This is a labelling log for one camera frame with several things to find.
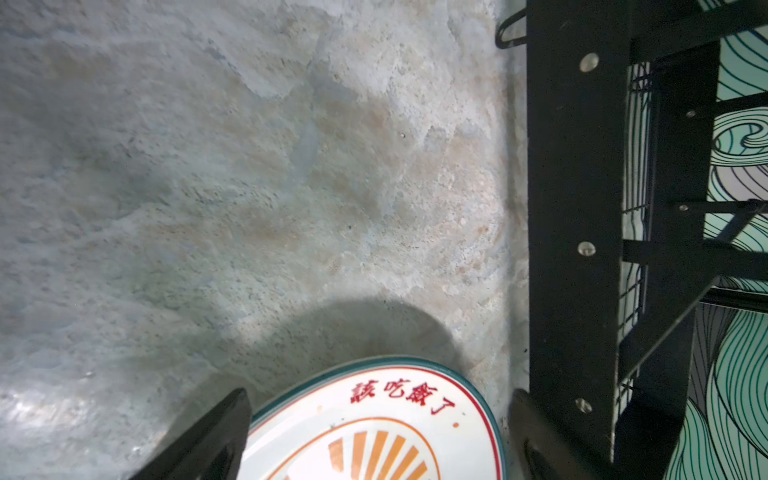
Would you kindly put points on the orange sunburst plate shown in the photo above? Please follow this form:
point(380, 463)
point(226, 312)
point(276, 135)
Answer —
point(391, 417)

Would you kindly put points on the black wire dish rack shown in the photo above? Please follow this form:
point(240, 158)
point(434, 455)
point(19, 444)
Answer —
point(647, 214)

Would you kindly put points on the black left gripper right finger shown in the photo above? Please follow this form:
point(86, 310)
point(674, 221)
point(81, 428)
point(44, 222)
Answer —
point(544, 449)

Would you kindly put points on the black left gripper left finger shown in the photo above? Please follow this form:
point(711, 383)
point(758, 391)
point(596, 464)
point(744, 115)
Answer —
point(211, 449)

